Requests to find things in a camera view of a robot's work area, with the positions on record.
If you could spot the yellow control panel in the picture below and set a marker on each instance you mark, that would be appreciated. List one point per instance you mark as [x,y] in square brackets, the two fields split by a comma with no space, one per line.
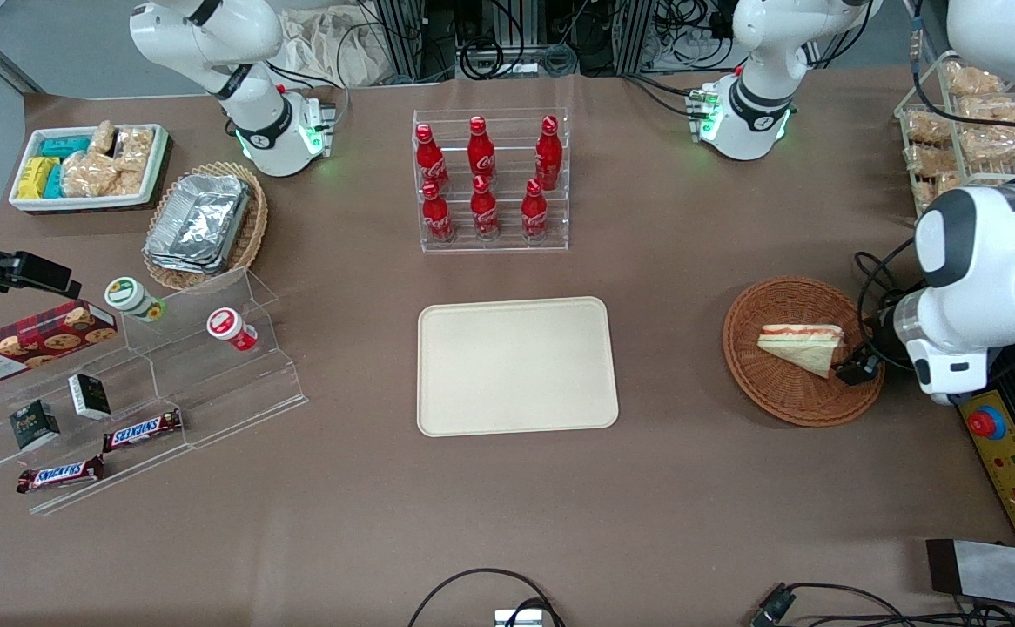
[1008,475]

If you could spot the fried snack bag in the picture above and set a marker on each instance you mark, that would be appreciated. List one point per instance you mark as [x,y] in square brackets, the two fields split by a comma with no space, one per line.
[973,78]
[995,144]
[930,129]
[930,161]
[995,109]
[934,187]

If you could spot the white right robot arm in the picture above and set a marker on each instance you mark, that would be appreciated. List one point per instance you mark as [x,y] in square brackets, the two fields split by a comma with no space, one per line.
[246,96]

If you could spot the red lid yogurt cup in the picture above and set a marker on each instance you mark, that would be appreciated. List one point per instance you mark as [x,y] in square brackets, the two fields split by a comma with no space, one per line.
[229,327]

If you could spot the aluminium frame post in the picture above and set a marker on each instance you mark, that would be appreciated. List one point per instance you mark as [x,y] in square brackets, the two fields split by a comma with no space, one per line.
[638,35]
[403,39]

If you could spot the grey black flat strip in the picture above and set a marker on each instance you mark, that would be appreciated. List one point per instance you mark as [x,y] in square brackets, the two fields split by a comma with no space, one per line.
[995,573]

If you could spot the rice cracker bag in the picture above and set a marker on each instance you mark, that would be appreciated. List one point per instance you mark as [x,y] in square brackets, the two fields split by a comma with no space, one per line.
[135,148]
[131,183]
[88,174]
[103,138]

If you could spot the green lid yogurt cup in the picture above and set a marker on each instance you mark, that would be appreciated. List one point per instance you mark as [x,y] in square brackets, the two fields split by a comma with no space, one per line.
[131,298]

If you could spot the brown Snickers bar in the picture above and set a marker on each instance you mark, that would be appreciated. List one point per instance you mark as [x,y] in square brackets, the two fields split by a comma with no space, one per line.
[59,475]
[142,430]

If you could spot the oval wicker basket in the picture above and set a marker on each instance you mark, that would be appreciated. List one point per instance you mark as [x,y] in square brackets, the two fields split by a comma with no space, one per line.
[251,235]

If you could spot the triangular sandwich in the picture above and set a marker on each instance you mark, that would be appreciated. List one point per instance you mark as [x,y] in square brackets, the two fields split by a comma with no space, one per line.
[803,347]

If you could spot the small dark chocolate box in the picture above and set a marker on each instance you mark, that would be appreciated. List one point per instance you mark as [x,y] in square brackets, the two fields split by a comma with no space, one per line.
[90,396]
[34,425]

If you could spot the round brown wicker basket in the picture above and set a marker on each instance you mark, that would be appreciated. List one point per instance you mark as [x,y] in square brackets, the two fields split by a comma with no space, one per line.
[786,392]

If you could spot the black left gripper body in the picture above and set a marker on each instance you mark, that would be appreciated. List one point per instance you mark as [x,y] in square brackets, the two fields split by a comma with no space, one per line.
[880,335]

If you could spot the white rectangular snack bin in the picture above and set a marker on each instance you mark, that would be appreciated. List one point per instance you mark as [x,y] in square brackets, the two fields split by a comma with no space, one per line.
[90,203]

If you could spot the clear acrylic bottle rack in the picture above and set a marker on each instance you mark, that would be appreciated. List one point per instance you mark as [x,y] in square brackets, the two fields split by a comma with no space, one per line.
[490,244]

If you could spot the yellow snack pack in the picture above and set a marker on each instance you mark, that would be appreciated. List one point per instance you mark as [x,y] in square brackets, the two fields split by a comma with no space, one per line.
[35,178]

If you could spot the beige cloth bag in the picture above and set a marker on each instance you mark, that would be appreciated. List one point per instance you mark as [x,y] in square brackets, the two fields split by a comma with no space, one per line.
[333,48]

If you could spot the red cola bottle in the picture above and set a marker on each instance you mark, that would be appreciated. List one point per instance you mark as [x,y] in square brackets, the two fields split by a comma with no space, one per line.
[534,216]
[431,161]
[548,157]
[481,152]
[485,213]
[438,218]

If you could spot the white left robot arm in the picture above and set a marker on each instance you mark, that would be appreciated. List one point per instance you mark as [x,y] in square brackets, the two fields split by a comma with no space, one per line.
[995,252]

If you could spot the red emergency stop button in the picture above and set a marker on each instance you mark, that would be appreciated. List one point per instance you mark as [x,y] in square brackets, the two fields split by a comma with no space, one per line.
[986,423]

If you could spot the red tartan cookie box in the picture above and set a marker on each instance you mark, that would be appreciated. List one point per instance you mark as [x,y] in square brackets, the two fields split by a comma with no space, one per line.
[33,344]

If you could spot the beige plastic tray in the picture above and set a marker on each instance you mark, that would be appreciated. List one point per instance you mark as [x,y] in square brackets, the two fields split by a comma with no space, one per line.
[516,366]

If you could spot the teal snack pack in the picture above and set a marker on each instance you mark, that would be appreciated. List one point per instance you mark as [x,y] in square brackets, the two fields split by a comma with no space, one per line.
[66,146]
[54,181]

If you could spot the stack of foil trays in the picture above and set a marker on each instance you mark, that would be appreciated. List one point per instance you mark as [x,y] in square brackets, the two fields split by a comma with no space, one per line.
[198,222]

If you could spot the clear acrylic stepped shelf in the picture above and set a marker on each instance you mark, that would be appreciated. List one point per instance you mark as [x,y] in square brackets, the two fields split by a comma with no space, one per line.
[211,392]

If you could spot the silver connector box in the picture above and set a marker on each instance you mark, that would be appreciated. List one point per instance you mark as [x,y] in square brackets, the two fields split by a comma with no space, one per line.
[518,618]

